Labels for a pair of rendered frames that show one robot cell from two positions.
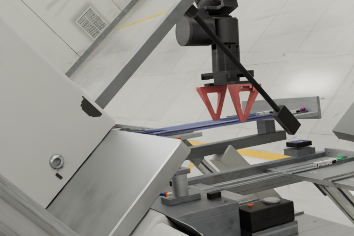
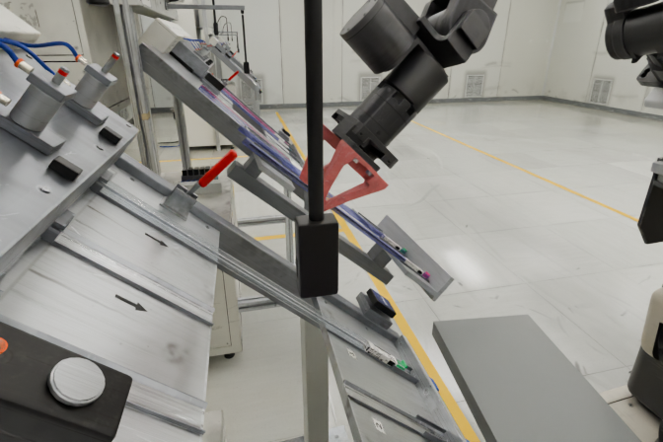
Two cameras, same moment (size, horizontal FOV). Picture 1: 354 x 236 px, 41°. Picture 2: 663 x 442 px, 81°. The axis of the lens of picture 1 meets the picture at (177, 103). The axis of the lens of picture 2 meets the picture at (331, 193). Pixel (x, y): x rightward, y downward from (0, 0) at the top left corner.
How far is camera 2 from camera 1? 0.52 m
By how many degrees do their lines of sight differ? 7
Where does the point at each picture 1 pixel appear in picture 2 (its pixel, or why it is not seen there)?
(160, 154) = not seen: outside the picture
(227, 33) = (414, 81)
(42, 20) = (341, 55)
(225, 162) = not seen: hidden behind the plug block
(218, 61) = (366, 106)
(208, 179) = (234, 237)
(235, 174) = (272, 262)
